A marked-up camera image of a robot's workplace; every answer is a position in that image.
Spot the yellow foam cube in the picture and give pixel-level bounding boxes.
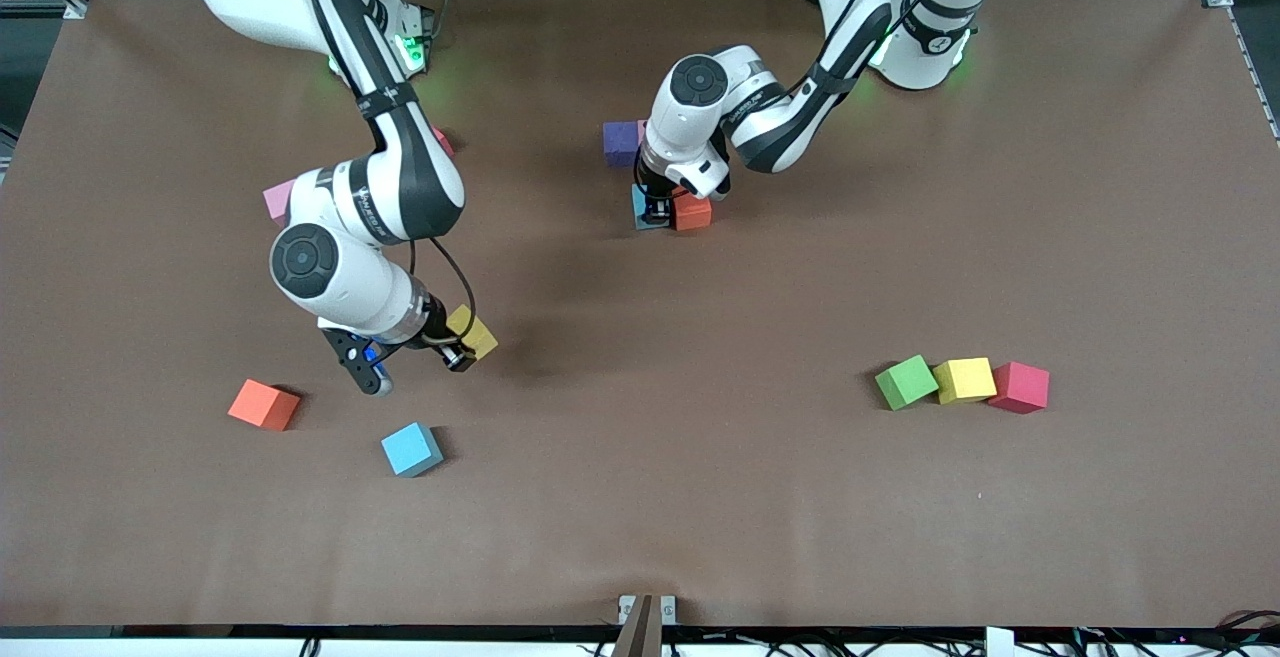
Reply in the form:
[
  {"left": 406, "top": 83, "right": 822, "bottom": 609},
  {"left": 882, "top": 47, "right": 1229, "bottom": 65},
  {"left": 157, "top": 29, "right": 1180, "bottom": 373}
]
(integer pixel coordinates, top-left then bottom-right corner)
[
  {"left": 932, "top": 357, "right": 998, "bottom": 406},
  {"left": 445, "top": 304, "right": 499, "bottom": 361}
]

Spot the purple foam cube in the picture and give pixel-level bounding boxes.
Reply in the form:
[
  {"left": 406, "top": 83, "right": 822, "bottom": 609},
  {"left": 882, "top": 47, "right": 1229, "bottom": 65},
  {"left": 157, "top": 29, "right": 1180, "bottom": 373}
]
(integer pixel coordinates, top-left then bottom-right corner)
[{"left": 602, "top": 121, "right": 643, "bottom": 168}]

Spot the green foam cube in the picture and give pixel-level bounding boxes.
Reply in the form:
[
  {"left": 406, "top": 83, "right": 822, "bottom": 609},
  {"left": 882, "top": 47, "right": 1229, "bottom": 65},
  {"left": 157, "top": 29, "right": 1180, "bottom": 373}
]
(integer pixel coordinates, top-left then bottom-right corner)
[{"left": 874, "top": 354, "right": 940, "bottom": 412}]

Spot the brown paper table cover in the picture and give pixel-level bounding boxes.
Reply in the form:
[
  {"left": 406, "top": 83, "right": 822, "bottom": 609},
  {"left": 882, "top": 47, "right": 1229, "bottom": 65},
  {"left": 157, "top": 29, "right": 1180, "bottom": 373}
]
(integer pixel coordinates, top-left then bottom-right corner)
[{"left": 0, "top": 0, "right": 1280, "bottom": 630}]

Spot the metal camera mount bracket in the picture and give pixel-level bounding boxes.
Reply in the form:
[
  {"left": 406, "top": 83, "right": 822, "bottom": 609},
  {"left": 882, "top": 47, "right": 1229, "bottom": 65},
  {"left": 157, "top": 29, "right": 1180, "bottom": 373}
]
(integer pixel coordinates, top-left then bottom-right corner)
[{"left": 617, "top": 593, "right": 679, "bottom": 657}]

